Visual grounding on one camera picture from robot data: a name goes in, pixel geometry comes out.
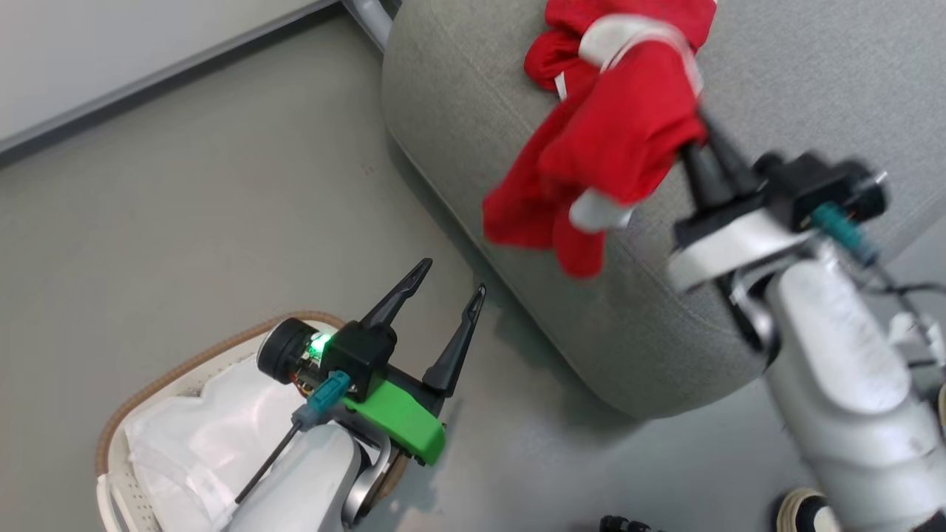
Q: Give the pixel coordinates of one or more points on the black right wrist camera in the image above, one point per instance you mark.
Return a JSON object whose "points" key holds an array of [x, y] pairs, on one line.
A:
{"points": [[813, 188]]}

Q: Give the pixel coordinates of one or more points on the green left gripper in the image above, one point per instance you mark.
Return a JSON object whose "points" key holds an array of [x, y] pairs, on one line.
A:
{"points": [[403, 425]]}

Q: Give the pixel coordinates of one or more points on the grey partition foot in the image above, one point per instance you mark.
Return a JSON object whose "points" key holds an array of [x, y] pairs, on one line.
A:
{"points": [[373, 18]]}

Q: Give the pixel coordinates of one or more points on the grey partition base rail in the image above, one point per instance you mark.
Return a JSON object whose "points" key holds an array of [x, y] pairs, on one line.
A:
{"points": [[170, 76]]}

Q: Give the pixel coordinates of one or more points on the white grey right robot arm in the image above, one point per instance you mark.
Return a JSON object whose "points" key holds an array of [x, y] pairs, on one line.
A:
{"points": [[842, 369]]}

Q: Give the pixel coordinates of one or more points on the white laundry basket brown rim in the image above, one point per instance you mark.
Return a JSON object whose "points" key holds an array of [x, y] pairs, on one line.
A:
{"points": [[118, 489]]}

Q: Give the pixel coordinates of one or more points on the grey fabric sofa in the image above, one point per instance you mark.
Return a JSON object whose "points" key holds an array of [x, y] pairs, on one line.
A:
{"points": [[813, 74]]}

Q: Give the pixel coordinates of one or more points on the white cloth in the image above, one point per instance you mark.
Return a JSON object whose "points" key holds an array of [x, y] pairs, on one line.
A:
{"points": [[207, 436]]}

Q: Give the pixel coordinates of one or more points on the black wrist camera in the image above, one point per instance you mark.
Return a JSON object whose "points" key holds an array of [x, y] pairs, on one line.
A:
{"points": [[358, 351], [813, 188]]}

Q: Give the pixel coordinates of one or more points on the red and white garment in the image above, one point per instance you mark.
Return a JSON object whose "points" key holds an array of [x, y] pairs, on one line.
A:
{"points": [[621, 133]]}

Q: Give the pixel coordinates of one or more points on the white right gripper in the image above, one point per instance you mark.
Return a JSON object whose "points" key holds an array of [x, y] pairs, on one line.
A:
{"points": [[732, 247]]}

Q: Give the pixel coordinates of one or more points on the small black knobbly part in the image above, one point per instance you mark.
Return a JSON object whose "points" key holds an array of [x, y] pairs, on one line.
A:
{"points": [[624, 524]]}

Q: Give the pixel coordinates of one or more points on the white rimmed black wheel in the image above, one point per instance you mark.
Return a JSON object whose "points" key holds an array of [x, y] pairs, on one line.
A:
{"points": [[805, 511]]}

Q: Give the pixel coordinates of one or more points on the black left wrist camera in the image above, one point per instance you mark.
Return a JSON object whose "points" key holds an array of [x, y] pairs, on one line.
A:
{"points": [[358, 351]]}

